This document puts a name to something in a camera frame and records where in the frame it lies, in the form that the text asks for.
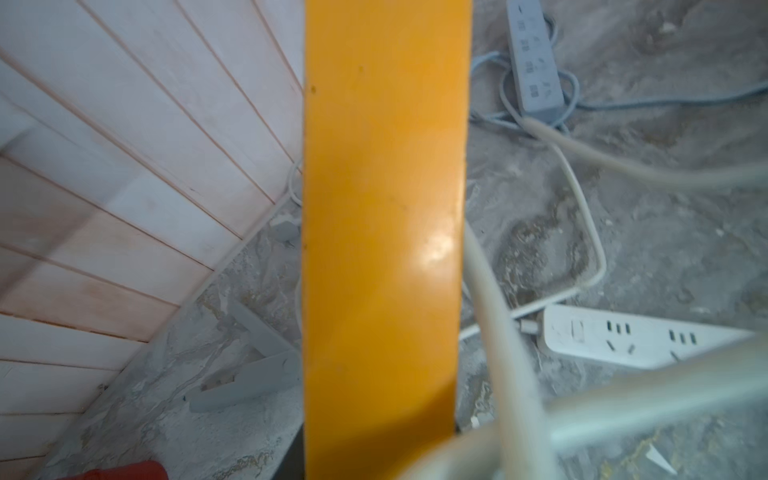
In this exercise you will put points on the red metal pencil cup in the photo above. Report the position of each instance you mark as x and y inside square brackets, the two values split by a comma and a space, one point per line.
[145, 470]

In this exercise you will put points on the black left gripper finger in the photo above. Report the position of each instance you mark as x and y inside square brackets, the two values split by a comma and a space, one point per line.
[292, 465]

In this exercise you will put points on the white power strip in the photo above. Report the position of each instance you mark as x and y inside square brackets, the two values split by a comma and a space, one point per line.
[625, 340]

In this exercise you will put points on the grey power strip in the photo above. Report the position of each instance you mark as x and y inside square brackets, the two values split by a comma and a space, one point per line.
[538, 88]

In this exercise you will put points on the grey stapler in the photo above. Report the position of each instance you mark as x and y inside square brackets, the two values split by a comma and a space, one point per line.
[279, 368]

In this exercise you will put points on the yellow power strip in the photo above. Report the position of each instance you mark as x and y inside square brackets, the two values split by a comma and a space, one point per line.
[385, 133]

